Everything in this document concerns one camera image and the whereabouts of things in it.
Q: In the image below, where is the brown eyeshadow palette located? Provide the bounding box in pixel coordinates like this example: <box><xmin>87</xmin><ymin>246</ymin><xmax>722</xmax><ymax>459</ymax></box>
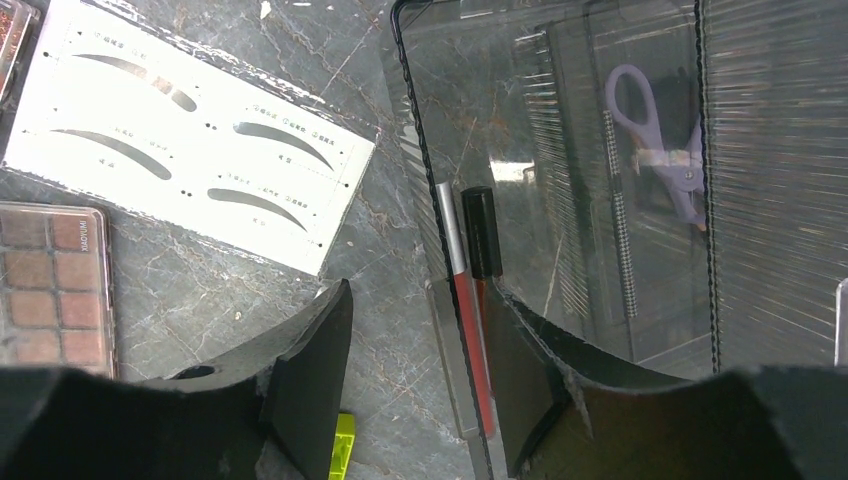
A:
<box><xmin>1</xmin><ymin>201</ymin><xmax>118</xmax><ymax>379</ymax></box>

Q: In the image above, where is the grey pencil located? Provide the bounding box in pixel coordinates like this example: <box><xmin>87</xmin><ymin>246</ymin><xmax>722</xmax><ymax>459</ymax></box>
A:
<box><xmin>602</xmin><ymin>110</ymin><xmax>638</xmax><ymax>321</ymax></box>

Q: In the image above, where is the clear acrylic makeup organizer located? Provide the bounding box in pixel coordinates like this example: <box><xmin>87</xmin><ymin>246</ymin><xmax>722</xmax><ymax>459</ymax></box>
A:
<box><xmin>383</xmin><ymin>1</ymin><xmax>847</xmax><ymax>479</ymax></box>

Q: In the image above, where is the green lego brick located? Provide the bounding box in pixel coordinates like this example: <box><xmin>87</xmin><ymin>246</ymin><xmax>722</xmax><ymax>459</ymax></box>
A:
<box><xmin>328</xmin><ymin>413</ymin><xmax>356</xmax><ymax>480</ymax></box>

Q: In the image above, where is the brown lip pencil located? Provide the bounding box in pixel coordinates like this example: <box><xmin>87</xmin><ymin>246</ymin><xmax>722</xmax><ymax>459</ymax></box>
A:
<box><xmin>461</xmin><ymin>186</ymin><xmax>503</xmax><ymax>341</ymax></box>

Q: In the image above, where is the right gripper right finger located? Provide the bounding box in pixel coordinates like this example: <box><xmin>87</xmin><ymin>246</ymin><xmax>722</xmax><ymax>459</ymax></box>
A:
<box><xmin>484</xmin><ymin>282</ymin><xmax>847</xmax><ymax>479</ymax></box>

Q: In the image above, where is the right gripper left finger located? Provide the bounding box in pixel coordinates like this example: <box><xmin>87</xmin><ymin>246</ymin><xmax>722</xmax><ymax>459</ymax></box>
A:
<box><xmin>1</xmin><ymin>280</ymin><xmax>353</xmax><ymax>479</ymax></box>

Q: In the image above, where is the white eyebrow stencil card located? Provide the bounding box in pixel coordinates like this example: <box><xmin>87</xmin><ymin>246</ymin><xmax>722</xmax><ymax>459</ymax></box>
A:
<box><xmin>5</xmin><ymin>1</ymin><xmax>374</xmax><ymax>275</ymax></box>

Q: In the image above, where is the silver eyeliner pencil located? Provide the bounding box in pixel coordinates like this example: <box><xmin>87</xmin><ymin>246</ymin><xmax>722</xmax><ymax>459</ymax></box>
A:
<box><xmin>436</xmin><ymin>181</ymin><xmax>496</xmax><ymax>439</ymax></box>

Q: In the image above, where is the small clear eyeshadow palette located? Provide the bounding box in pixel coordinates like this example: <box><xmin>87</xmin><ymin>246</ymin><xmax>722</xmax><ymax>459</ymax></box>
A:
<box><xmin>1</xmin><ymin>0</ymin><xmax>41</xmax><ymax>101</ymax></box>

